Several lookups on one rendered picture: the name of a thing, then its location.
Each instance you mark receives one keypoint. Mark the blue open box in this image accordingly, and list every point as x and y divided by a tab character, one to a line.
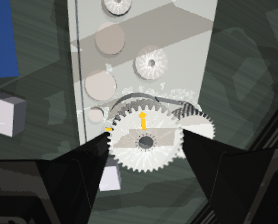
8	59

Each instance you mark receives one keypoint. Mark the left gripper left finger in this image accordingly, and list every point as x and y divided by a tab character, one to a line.
66	185

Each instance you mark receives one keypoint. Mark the white toothed gear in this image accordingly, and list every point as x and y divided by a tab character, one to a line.
145	118
196	124

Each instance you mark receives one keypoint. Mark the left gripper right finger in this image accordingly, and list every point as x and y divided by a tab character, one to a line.
233	180

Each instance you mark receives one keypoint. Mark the beige round disc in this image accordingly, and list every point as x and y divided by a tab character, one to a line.
110	38

